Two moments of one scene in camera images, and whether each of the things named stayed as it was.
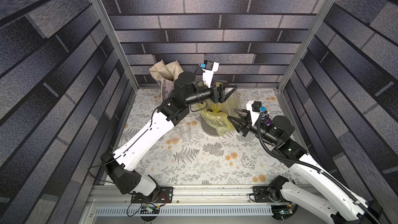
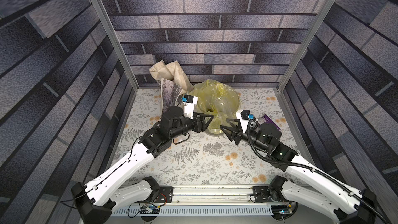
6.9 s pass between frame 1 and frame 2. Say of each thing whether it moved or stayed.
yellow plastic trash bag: moved
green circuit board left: stayed
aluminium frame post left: stayed
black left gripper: moved
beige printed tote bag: stayed
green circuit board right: stayed
